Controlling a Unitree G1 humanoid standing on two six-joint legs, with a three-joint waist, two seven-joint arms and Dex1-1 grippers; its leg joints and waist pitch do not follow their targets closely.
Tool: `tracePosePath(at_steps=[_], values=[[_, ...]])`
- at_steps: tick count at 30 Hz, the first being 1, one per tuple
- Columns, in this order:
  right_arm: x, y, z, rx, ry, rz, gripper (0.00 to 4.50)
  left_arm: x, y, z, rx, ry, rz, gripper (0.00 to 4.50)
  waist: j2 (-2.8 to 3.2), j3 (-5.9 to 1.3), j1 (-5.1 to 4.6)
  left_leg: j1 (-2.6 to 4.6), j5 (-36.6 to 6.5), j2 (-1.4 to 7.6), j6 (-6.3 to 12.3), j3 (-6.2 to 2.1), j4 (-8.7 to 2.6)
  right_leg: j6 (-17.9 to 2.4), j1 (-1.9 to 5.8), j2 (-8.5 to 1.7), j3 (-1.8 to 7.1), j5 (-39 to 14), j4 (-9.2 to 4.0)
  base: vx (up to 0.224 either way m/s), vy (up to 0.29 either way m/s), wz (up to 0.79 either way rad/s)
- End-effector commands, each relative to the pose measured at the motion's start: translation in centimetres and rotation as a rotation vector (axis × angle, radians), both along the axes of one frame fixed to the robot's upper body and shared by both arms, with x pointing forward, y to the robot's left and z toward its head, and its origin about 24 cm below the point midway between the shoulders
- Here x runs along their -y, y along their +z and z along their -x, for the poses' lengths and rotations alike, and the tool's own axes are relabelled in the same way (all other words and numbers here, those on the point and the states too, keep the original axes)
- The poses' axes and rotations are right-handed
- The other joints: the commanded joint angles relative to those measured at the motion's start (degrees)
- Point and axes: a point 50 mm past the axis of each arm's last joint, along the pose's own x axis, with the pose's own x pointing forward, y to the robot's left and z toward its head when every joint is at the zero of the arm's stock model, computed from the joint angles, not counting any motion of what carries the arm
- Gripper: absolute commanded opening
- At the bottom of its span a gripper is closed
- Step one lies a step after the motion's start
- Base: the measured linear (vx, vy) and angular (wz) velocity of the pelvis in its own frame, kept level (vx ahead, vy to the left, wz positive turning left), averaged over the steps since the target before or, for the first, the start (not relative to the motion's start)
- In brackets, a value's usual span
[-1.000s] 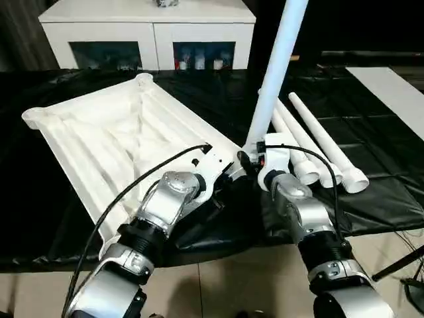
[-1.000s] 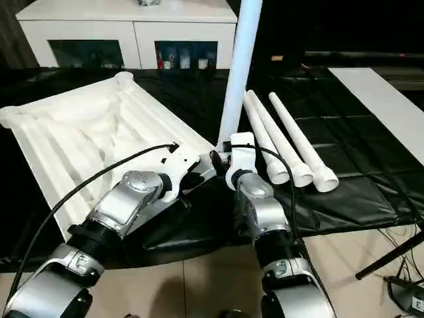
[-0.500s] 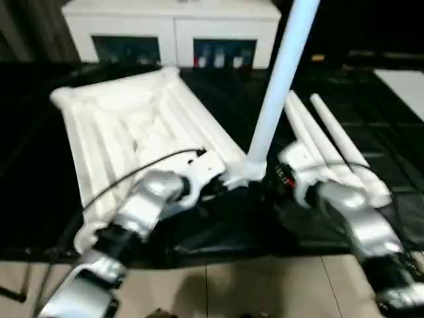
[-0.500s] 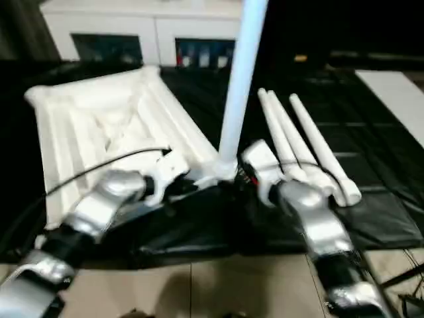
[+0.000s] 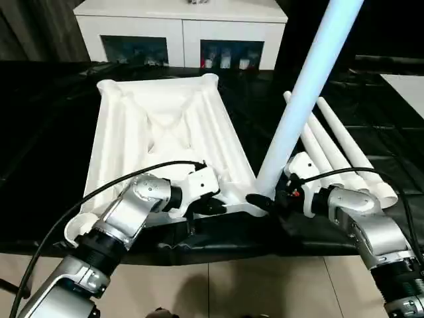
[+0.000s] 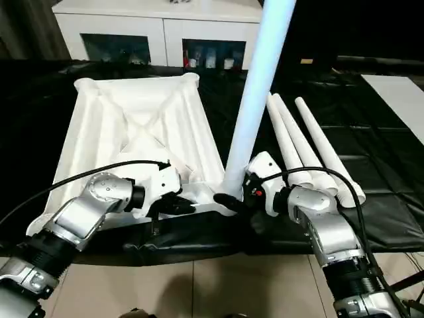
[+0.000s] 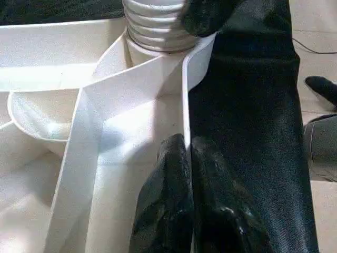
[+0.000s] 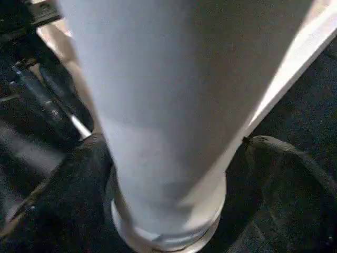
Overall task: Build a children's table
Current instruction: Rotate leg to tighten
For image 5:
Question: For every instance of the white plastic table leg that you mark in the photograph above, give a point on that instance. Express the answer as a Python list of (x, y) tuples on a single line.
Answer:
[(298, 99), (314, 149), (331, 149), (351, 145)]

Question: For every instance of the white plastic table top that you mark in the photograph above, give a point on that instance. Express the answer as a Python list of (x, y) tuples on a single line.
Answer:
[(132, 109)]

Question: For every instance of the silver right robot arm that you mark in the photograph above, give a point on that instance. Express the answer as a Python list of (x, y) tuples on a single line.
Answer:
[(371, 225)]

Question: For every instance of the small white bottle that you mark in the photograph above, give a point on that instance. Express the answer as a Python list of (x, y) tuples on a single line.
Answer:
[(226, 62), (244, 63), (208, 63)]

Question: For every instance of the small red item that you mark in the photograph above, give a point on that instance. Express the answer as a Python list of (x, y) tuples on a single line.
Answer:
[(202, 61)]

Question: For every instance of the white flat board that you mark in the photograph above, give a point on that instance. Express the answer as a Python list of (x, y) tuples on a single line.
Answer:
[(407, 92)]

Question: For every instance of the black mat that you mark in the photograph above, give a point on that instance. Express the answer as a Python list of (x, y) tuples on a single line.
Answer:
[(49, 132)]

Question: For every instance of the black side table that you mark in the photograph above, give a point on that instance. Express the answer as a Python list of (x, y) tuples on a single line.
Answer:
[(387, 59)]

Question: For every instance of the white cabinet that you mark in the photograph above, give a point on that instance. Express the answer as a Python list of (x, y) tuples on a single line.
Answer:
[(182, 26)]

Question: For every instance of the dark patterned ornament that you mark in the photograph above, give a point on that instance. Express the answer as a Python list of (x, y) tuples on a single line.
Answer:
[(197, 2)]

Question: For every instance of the grey curtain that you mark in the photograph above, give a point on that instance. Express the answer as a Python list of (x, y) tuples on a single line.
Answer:
[(33, 30)]

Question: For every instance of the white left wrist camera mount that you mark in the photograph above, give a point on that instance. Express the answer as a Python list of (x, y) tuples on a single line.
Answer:
[(198, 182)]

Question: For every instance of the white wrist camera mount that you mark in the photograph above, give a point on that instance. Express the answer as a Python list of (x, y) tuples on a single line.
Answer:
[(198, 182), (304, 164)]

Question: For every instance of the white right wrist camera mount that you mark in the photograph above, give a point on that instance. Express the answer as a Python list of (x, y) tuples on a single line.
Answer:
[(304, 164)]

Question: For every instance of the black folding table frame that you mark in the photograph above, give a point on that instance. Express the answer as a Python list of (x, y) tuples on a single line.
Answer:
[(13, 288)]

